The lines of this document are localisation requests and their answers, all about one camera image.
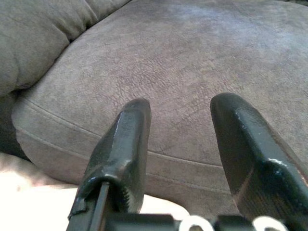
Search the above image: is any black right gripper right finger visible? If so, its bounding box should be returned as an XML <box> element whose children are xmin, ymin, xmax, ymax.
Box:
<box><xmin>210</xmin><ymin>92</ymin><xmax>308</xmax><ymax>231</ymax></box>

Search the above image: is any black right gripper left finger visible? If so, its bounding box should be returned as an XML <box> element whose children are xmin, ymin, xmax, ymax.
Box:
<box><xmin>67</xmin><ymin>98</ymin><xmax>152</xmax><ymax>231</ymax></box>

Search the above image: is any grey suede sofa back cushion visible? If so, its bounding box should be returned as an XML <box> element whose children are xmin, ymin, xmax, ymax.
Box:
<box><xmin>0</xmin><ymin>0</ymin><xmax>132</xmax><ymax>97</ymax></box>

